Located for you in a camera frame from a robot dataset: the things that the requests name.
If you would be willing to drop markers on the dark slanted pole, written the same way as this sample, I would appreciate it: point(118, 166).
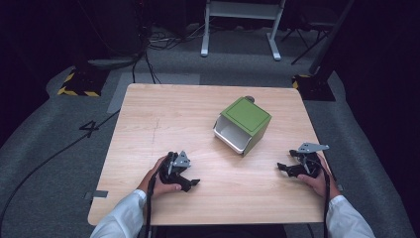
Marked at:
point(330, 36)

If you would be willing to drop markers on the black base with yellow stripes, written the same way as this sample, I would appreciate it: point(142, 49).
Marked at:
point(313, 87)
point(84, 84)

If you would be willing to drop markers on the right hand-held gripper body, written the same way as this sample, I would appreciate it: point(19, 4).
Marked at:
point(310, 165)

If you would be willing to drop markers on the small grey round object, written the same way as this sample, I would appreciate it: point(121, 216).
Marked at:
point(250, 98)

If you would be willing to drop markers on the white drawer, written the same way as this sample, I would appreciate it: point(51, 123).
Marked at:
point(231, 134)

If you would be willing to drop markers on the green box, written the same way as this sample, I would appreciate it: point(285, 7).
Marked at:
point(247, 117)

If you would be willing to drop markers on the grey tape strip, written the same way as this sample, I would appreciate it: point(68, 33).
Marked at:
point(99, 194)

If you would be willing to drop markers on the black folding stand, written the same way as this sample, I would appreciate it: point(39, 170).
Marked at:
point(308, 36)

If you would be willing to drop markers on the white metal stand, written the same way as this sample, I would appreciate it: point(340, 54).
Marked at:
point(241, 10)

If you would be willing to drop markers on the person's left hand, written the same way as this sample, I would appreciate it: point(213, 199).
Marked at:
point(155, 186)

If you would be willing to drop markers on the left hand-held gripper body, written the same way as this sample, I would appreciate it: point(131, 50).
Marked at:
point(174, 165)

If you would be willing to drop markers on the person's right hand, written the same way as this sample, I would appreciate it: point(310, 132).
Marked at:
point(322, 185)

